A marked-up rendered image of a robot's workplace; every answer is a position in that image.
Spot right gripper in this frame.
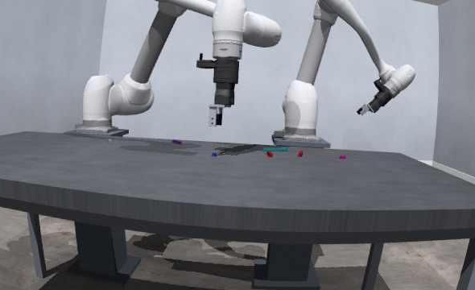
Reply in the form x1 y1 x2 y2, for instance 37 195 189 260
196 40 243 126

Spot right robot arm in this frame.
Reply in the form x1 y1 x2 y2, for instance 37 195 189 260
75 0 282 134

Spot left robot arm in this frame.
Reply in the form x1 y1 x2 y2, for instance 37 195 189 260
274 0 415 142

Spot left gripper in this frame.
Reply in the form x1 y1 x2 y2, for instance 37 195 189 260
357 77 400 116

